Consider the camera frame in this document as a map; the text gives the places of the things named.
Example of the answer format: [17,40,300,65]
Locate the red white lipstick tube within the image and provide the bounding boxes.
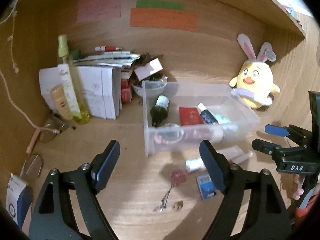
[229,151,253,165]

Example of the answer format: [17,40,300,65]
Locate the light blue small bottle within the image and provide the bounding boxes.
[214,114,238,132]

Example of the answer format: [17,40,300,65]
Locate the dark purple cosmetic tube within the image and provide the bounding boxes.
[197,103,219,125]

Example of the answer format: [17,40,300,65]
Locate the red tea packet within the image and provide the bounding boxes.
[178,107,203,126]

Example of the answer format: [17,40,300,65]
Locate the pink rope bracelet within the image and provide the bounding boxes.
[152,122,186,145]

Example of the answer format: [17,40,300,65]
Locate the person right hand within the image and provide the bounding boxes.
[292,174,319,200]

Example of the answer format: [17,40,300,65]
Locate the blue white box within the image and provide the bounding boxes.
[5,174,33,229]

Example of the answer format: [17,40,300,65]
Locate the yellow chick plush toy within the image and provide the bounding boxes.
[229,34,280,109]

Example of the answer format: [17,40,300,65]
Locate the blue barcode packet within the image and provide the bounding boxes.
[196,173,216,200]

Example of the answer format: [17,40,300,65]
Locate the pink flower hairpin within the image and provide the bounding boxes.
[152,170,187,212]

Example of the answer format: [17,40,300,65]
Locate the clear plastic storage box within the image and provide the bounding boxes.
[142,81,260,155]

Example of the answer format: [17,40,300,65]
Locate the eyeglasses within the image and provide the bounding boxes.
[20,111,71,181]

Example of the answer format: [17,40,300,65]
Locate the tall yellow spray bottle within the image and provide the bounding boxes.
[57,34,90,125]

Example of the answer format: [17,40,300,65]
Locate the dark green glass bottle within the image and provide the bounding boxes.
[150,95,170,127]

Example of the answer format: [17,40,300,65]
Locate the small yellow lotion tube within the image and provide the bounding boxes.
[50,85,73,121]

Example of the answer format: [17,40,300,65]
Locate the clear plastic bowl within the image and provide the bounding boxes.
[131,75,168,98]

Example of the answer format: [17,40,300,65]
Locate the small white cardboard box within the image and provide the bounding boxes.
[134,59,163,81]

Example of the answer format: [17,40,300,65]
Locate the white paper box stack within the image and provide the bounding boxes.
[39,67,122,120]

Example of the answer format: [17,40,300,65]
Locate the red small box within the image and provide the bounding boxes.
[121,79,132,103]

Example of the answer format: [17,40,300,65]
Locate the orange paper note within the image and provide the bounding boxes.
[130,8,199,32]

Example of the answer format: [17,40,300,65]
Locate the red white marker pen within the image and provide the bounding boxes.
[95,46,122,52]

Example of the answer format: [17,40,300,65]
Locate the green paper note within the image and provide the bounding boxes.
[136,0,186,11]

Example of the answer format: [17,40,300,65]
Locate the pink paper note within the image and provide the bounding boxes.
[77,0,121,23]

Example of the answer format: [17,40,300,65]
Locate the white charging cable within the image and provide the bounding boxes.
[0,68,61,135]

